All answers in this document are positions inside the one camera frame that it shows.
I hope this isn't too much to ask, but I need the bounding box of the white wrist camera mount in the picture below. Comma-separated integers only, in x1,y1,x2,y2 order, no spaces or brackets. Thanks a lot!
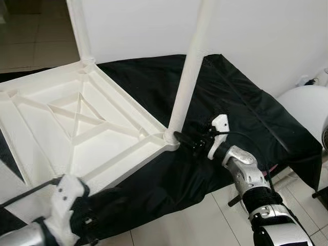
49,174,89,245
208,114,230,160

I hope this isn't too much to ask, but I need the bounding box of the black metal table frame leg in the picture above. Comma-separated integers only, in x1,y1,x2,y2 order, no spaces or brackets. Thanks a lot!
227,194,242,207

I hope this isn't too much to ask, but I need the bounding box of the black cloth table cover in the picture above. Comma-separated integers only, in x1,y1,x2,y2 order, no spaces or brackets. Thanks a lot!
0,54,323,241

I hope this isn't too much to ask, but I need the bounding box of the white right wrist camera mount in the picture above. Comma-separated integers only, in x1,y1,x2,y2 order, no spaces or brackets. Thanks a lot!
208,114,230,160

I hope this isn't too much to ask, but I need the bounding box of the pink fabric item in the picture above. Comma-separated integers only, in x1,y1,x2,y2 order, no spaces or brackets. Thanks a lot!
264,163,281,174

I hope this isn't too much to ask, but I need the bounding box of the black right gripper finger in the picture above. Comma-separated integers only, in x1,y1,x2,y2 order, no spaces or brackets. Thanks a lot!
174,131,199,150

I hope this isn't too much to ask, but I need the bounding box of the white floor fan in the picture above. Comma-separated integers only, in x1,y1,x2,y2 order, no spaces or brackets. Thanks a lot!
276,84,328,150

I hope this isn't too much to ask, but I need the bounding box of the white plastic children table top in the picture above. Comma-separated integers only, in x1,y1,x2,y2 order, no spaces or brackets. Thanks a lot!
0,60,181,206

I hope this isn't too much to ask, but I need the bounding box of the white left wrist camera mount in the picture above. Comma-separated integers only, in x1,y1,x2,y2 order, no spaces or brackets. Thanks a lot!
49,174,89,245

